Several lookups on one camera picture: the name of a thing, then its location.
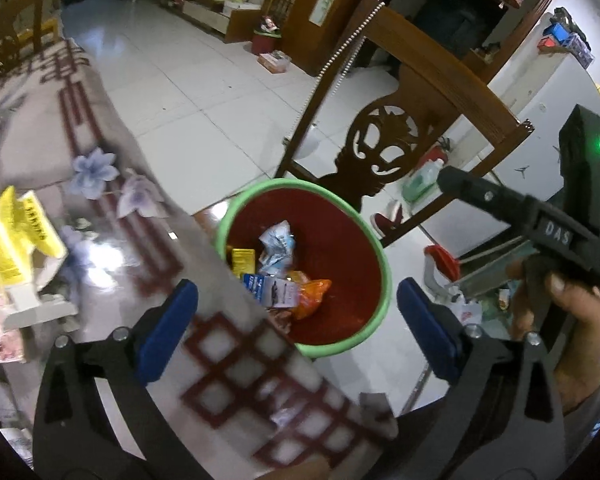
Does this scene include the green white detergent bottle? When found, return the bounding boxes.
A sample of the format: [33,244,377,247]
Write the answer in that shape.
[402,157,446,203]

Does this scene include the wooden chair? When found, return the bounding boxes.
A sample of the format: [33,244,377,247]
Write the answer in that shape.
[275,5,537,248]

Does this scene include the red slipper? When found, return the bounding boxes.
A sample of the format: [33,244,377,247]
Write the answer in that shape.
[370,200,406,238]

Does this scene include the red flower pot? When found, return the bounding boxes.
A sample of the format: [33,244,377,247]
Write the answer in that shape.
[252,16,282,56]

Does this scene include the orange snack bag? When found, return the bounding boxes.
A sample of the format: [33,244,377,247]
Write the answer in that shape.
[286,270,332,321]

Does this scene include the red white plastic tool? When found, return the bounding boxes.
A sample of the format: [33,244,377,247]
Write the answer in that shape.
[424,245,463,306]

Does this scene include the white refrigerator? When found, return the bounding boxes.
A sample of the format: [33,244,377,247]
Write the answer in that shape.
[485,52,600,261]

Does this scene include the low television cabinet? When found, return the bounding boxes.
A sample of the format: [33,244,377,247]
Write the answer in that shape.
[162,0,263,43]

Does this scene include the hanging picture panel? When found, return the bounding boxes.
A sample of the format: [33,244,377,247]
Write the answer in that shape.
[310,0,343,26]

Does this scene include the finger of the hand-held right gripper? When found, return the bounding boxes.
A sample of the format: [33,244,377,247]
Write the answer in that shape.
[437,166,600,288]

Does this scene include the person's left hand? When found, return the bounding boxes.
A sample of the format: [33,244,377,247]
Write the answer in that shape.
[257,457,331,480]

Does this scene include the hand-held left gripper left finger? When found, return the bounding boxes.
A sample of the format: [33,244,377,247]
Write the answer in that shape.
[32,278,216,480]

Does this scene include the red bin green rim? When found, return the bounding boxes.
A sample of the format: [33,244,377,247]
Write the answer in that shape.
[216,178,392,358]

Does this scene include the red fire extinguisher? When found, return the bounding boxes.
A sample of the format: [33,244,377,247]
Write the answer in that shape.
[415,137,453,171]

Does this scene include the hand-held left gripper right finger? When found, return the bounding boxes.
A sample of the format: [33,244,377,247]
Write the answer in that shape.
[380,277,567,480]

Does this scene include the small cardboard box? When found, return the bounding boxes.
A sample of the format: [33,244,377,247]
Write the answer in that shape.
[257,51,292,73]

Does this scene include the blue red toy boxes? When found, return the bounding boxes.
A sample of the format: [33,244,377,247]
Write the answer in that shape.
[539,7,595,67]

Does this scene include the blue white toothpaste box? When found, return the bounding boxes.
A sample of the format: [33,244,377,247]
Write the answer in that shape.
[242,272,300,309]

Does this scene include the wooden lattice partition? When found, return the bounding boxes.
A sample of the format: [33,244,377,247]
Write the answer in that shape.
[260,0,381,78]

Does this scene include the white bead string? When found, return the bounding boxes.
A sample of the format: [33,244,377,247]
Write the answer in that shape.
[291,0,385,136]

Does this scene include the person's right forearm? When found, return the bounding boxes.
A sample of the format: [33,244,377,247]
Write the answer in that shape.
[560,385,600,456]

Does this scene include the blue white wrapper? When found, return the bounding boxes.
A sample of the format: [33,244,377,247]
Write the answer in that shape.
[257,220,298,278]

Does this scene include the person's right hand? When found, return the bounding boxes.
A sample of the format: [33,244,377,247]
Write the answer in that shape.
[505,260,600,413]

